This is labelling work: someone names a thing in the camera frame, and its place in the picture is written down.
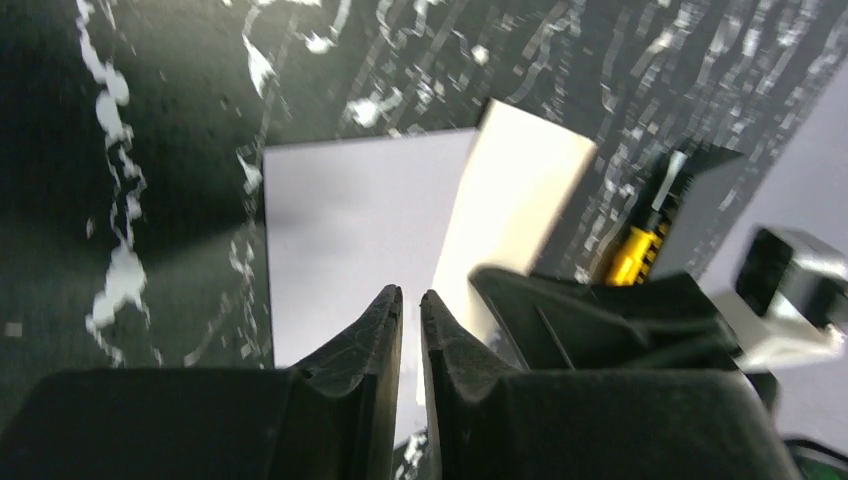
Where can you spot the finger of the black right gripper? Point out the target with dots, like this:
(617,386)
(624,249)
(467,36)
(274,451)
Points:
(669,323)

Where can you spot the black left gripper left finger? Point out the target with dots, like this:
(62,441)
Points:
(329,416)

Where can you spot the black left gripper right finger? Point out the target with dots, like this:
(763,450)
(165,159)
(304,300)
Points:
(489,420)

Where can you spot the brown kraft envelope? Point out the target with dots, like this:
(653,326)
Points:
(520,172)

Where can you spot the black flat box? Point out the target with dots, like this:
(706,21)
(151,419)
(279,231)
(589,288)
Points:
(707,163)

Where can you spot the yellow handled screwdriver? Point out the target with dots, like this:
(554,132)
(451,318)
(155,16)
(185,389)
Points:
(650,223)

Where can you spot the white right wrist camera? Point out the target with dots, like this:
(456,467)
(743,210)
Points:
(788,306)

